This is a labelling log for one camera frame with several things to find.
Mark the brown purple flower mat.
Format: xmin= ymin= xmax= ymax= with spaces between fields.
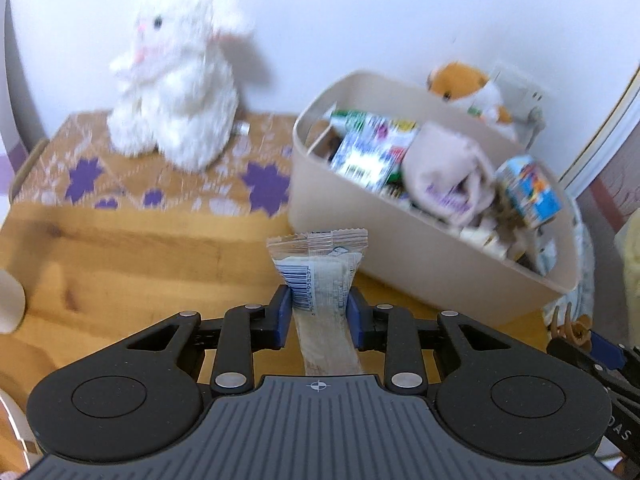
xmin=12 ymin=112 xmax=301 ymax=219

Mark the grey power plug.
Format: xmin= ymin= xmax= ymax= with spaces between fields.
xmin=519 ymin=107 xmax=546 ymax=151

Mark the orange white plush hamster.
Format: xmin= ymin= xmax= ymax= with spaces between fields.
xmin=426 ymin=61 xmax=519 ymax=141

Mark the blue white snack packet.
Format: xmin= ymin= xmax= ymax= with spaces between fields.
xmin=330 ymin=132 xmax=404 ymax=192

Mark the wooden desk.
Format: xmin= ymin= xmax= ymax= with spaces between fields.
xmin=0 ymin=200 xmax=556 ymax=456

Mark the white wall socket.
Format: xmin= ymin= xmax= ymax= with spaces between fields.
xmin=487 ymin=62 xmax=549 ymax=126

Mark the clear blue snack bar wrapper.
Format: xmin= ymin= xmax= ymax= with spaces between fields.
xmin=266 ymin=228 xmax=370 ymax=377

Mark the blue cartoon print carton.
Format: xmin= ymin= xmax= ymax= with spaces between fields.
xmin=494 ymin=154 xmax=564 ymax=229

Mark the white thermos bottle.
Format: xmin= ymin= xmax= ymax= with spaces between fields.
xmin=0 ymin=268 xmax=26 ymax=334

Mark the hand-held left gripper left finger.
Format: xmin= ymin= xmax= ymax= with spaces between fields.
xmin=126 ymin=285 xmax=293 ymax=395

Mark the white plush lamb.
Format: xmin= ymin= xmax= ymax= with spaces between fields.
xmin=107 ymin=0 xmax=256 ymax=171

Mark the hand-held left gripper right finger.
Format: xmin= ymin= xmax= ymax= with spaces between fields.
xmin=347 ymin=287 xmax=544 ymax=394

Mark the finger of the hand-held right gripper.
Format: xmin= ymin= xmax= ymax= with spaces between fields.
xmin=592 ymin=333 xmax=640 ymax=386
xmin=545 ymin=340 xmax=609 ymax=386

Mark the beige plastic storage basket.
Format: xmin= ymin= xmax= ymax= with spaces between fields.
xmin=288 ymin=69 xmax=584 ymax=329

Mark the beige grey plush toy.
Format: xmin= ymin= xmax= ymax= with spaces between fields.
xmin=401 ymin=123 xmax=497 ymax=229

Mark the bag of cream coils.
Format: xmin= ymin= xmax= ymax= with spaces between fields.
xmin=614 ymin=219 xmax=640 ymax=322

